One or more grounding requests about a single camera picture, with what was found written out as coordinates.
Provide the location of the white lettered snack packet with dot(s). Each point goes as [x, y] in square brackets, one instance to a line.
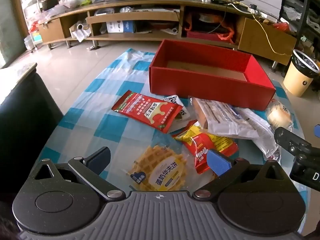
[184, 113]

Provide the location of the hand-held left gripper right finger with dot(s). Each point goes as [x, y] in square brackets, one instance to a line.
[218, 164]

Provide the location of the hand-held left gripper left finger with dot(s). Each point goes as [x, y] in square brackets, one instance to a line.
[98, 159]

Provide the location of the red plastic bag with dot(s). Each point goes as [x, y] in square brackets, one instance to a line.
[281, 27]

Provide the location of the orange plastic bag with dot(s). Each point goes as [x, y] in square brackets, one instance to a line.
[228, 33]

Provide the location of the crumpled white plastic bag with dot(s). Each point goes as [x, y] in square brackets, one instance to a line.
[82, 35]

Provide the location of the waffle packet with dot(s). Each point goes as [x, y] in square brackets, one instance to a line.
[160, 170]

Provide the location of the red snack packet white figure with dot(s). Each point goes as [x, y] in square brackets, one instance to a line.
[142, 108]

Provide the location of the small red snack packet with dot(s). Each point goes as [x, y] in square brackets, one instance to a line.
[200, 155]

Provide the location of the dark furniture with pale top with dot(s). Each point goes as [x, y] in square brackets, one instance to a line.
[25, 120]

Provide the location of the steamed bun packet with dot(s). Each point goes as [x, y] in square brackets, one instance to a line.
[278, 116]

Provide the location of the yellow red snack packet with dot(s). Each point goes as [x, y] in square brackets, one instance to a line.
[225, 147]

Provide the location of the blue white carton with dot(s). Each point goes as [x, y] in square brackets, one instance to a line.
[120, 27]

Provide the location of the red cardboard box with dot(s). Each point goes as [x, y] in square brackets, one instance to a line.
[200, 88]

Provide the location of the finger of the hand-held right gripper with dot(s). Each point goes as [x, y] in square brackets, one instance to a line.
[317, 130]
[288, 140]

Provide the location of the large clear bread packet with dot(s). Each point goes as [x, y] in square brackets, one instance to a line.
[225, 120]

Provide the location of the wooden television stand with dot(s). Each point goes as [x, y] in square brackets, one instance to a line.
[137, 17]

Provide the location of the black storage rack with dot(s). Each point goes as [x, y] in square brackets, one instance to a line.
[303, 17]

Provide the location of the cream trash bin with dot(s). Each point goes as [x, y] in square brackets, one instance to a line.
[298, 80]

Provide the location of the blue white checkered tablecloth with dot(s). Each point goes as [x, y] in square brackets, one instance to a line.
[100, 100]

